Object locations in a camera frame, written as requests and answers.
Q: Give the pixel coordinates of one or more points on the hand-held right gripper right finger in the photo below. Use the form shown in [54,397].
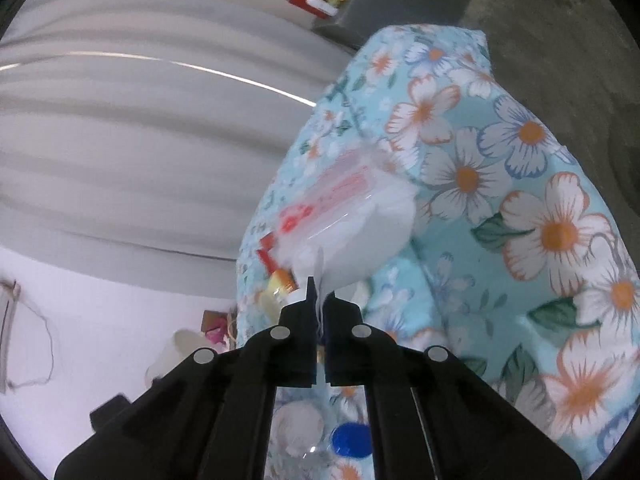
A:
[345,355]

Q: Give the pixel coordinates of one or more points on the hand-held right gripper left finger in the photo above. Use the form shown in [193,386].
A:
[297,350]

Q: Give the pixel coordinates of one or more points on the blue bottle cap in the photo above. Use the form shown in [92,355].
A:
[352,440]

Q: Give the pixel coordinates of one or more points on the red and white snack bag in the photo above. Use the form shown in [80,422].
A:
[272,260]

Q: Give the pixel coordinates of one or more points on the clear plastic bag red print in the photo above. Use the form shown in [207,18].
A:
[360,220]

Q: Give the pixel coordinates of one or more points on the pink gift bag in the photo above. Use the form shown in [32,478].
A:
[216,335]

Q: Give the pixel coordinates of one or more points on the brown paper gift bag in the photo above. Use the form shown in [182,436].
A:
[210,317]

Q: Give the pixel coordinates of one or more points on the dark object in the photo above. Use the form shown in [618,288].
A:
[110,412]

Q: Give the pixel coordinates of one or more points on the floral blue cloth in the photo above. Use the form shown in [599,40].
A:
[500,185]

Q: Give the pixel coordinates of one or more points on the grey cabinet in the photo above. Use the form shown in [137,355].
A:
[400,5]

